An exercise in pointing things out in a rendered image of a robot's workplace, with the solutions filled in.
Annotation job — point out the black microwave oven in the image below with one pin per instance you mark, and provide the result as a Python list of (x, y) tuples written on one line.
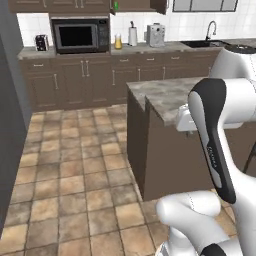
[(76, 36)]

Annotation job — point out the window with dark frame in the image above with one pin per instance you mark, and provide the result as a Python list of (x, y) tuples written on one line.
[(205, 5)]

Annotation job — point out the glass pitcher with yellow liquid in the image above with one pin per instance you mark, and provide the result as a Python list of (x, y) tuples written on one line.
[(118, 42)]

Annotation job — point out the black sink basin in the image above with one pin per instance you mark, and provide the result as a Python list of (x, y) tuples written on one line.
[(204, 43)]

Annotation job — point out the silver coffee machine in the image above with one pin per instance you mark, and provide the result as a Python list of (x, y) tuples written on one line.
[(155, 35)]

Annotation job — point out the small green object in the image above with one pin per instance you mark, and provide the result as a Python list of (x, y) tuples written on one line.
[(115, 5)]

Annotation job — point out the brown island with marble top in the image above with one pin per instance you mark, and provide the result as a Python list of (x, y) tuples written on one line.
[(163, 160)]

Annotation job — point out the brown wall cupboards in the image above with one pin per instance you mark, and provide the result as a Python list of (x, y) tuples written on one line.
[(66, 6)]

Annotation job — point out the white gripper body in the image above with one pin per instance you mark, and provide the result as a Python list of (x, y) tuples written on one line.
[(185, 120)]

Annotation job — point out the white paper towel roll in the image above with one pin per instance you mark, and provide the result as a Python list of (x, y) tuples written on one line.
[(133, 36)]

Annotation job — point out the dark curved tap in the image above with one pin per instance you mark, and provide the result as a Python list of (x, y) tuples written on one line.
[(209, 30)]

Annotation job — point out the grey fridge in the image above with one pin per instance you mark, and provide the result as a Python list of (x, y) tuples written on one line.
[(10, 133)]

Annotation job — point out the brown base cupboard run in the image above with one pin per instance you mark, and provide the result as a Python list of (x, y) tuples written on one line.
[(100, 80)]

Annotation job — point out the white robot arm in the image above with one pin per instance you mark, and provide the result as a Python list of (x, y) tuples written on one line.
[(213, 220)]

